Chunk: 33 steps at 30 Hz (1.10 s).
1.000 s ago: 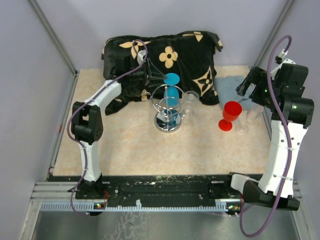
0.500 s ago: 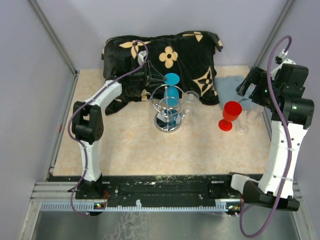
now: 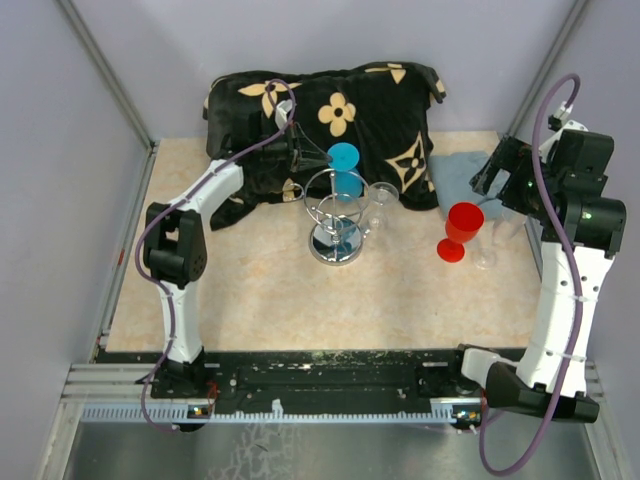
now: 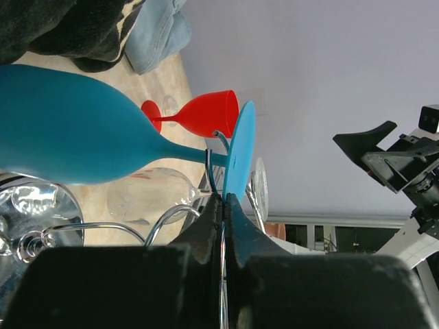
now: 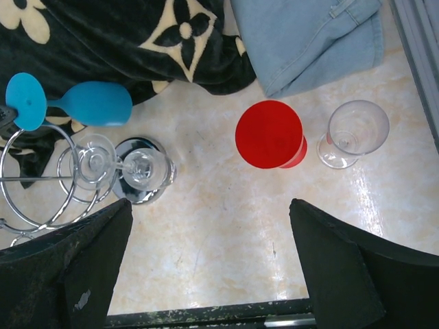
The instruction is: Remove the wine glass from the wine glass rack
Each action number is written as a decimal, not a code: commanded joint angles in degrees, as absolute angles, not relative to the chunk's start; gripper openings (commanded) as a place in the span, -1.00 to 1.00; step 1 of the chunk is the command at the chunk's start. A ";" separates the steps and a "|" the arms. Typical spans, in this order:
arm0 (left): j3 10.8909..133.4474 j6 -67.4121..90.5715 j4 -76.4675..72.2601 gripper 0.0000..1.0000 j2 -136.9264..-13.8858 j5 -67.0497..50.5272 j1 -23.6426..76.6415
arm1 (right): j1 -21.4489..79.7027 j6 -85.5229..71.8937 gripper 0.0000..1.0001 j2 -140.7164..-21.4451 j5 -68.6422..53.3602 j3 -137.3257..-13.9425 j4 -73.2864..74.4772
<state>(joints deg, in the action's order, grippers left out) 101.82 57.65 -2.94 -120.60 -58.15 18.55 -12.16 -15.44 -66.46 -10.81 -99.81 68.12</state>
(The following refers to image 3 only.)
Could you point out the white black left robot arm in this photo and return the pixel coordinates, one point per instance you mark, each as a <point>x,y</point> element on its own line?
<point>171,252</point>

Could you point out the grey slotted cable duct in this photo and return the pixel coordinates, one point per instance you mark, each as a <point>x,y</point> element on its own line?
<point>462,413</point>

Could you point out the clear wine glass front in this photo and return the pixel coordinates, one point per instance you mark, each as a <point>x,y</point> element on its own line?
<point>503,229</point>

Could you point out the black floral blanket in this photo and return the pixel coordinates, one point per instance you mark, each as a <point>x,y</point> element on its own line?
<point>380,108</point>

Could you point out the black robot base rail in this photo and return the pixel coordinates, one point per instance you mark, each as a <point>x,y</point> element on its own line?
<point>319,382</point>

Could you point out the blue plastic wine glass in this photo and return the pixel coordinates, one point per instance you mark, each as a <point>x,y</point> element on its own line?
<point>344,160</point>

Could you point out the red plastic wine glass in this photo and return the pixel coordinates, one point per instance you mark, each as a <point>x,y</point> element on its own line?
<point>463,222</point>

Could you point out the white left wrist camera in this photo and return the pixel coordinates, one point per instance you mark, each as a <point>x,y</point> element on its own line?
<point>281,113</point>

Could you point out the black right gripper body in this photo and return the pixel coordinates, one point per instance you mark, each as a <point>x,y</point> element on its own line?
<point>523,192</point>

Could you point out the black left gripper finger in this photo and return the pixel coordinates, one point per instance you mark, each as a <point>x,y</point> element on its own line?
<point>307,164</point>
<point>307,148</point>

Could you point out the clear wine glass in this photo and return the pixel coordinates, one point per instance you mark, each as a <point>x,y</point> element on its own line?
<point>382,196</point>
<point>503,229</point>

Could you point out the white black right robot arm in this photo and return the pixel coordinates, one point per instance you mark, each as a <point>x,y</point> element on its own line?
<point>573,168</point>

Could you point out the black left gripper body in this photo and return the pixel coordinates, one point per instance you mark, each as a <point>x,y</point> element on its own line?
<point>296,152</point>

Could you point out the grey blue cloth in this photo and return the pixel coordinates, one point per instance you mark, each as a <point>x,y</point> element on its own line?
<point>451,177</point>

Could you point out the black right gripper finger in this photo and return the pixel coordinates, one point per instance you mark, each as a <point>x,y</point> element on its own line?
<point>489,182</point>
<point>508,155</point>

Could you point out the chrome wire wine glass rack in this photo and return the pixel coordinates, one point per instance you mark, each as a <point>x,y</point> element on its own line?
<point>337,239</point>

